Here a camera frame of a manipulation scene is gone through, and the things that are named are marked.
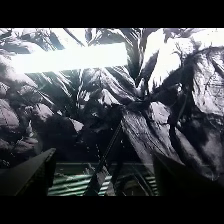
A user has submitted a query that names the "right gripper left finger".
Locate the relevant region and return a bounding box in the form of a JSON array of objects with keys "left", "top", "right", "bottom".
[{"left": 0, "top": 147, "right": 57, "bottom": 197}]

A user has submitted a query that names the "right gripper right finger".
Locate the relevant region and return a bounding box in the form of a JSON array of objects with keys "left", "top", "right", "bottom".
[{"left": 152, "top": 152, "right": 224, "bottom": 197}]

